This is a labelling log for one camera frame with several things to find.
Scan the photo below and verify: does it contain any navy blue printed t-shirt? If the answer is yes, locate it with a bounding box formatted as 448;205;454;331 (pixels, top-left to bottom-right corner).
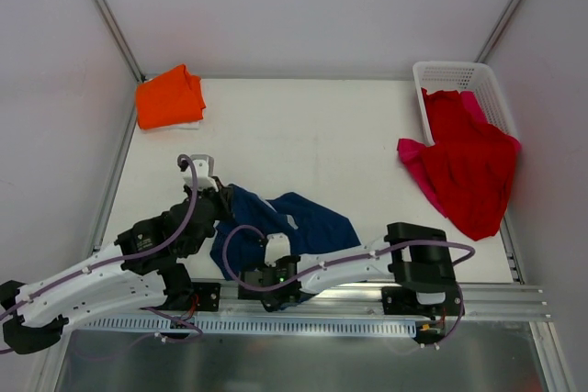
209;184;360;280

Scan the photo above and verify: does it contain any white plastic basket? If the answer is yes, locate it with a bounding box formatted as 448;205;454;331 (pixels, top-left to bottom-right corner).
413;61;518;146

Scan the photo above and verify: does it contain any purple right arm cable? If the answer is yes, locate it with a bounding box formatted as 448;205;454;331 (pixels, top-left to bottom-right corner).
221;224;477;352

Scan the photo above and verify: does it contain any folded orange t-shirt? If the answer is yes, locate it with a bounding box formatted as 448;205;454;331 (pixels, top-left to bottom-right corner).
135;64;207;130

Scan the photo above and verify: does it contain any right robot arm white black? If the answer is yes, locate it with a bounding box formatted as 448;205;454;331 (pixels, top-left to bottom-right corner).
238;222;460;319

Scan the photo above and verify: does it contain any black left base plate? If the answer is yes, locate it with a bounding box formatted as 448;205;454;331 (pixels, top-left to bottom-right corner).
191;282;221;312

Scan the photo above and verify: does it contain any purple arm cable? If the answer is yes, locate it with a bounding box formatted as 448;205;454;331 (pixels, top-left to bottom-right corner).
0;153;206;356
221;224;477;352

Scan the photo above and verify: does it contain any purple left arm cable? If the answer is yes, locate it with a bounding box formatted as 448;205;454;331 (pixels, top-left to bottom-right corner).
0;153;206;356

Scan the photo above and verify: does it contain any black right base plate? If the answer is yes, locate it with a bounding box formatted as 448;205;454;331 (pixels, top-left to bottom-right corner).
381;286;463;318

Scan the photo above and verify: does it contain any aluminium mounting rail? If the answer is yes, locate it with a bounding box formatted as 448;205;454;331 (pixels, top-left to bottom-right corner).
54;275;552;320

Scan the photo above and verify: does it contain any left aluminium frame post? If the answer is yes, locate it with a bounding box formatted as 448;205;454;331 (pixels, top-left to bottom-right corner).
91;0;146;84

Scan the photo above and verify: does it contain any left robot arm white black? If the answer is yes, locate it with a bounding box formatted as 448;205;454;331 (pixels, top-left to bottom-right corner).
1;187;233;355

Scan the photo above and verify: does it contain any red t-shirt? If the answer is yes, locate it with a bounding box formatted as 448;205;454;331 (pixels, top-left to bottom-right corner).
415;87;521;242

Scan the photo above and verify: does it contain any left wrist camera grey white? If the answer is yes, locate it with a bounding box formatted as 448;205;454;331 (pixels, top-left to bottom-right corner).
177;154;220;192

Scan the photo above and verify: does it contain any white slotted cable duct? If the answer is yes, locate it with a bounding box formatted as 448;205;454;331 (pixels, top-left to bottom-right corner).
84;314;416;339

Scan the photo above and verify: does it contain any right aluminium frame post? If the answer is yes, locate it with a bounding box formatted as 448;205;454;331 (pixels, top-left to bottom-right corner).
474;0;525;63

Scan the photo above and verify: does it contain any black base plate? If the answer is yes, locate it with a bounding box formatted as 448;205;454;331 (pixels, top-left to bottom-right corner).
191;282;221;312
381;286;463;318

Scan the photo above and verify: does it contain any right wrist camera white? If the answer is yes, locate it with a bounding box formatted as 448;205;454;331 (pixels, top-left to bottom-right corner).
264;233;290;266

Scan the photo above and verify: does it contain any aluminium frame post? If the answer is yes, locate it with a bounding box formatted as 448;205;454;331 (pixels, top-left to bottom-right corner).
91;0;146;84
474;0;525;63

